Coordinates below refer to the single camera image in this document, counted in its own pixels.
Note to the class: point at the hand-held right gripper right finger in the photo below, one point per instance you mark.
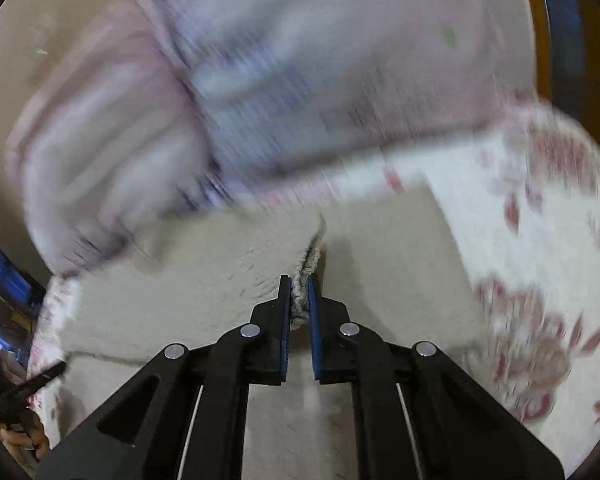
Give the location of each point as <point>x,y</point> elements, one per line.
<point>315,340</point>

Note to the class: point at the person's left hand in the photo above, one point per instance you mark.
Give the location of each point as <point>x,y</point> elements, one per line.
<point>27,442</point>

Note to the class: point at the pink striped garment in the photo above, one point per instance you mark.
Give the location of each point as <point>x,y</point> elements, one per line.
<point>290,75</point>

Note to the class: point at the white floral blanket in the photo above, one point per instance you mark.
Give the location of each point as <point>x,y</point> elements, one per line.
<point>485,210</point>

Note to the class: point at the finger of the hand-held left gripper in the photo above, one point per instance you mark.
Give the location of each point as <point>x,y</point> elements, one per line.
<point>27,390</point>

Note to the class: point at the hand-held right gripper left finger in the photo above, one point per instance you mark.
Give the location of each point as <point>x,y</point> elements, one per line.
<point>284,332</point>

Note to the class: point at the yellow and black object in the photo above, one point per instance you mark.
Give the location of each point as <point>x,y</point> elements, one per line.
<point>560,35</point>

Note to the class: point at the beige textured cloth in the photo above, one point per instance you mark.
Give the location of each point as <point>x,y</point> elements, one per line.
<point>220,280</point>

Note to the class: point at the blue object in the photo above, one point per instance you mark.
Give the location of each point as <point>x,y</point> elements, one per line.
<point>5,270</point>

